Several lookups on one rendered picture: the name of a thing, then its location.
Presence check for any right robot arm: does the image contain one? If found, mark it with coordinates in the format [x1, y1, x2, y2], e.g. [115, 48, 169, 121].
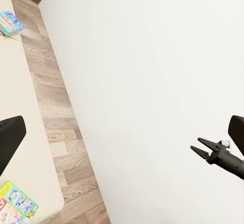
[190, 138, 244, 180]

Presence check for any board game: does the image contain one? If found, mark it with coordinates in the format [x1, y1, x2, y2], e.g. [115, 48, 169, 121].
[0, 11, 25, 36]
[0, 180, 39, 224]

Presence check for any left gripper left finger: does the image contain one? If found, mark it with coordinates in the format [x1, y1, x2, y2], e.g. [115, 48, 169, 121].
[0, 115, 26, 176]

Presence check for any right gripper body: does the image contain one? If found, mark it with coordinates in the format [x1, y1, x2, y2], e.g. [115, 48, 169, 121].
[207, 145, 242, 174]

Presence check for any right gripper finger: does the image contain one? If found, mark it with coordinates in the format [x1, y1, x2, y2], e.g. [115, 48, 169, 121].
[190, 146, 210, 162]
[198, 138, 222, 152]

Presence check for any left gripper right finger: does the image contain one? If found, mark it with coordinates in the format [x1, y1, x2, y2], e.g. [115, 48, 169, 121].
[228, 115, 244, 156]

